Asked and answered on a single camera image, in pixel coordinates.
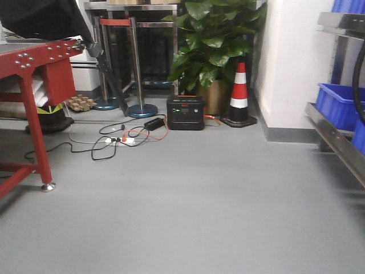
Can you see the black portable power station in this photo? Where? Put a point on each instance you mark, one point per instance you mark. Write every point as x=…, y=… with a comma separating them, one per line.
x=185, y=113

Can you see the black power adapter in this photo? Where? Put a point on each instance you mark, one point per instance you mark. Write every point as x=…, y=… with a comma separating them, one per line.
x=154, y=124

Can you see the red white traffic cone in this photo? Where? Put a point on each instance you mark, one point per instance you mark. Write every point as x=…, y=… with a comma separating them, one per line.
x=237, y=115

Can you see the white power strip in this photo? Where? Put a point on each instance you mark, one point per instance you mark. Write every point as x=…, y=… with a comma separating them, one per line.
x=120, y=141

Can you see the green potted plant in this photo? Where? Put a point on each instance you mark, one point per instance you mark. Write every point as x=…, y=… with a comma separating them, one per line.
x=212, y=37

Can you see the blue lower right bin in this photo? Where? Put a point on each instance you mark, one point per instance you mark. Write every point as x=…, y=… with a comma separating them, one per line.
x=336, y=103

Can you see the black cloth cover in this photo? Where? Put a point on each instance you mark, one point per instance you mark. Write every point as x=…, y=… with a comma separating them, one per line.
x=48, y=20

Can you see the stanchion post blue base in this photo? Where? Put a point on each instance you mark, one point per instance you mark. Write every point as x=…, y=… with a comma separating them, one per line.
x=141, y=109

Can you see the red metal table frame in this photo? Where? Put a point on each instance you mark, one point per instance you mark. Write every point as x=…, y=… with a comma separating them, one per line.
x=22, y=59

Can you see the stainless steel shelf rail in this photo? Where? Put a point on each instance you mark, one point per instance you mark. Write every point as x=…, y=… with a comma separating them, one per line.
x=345, y=26

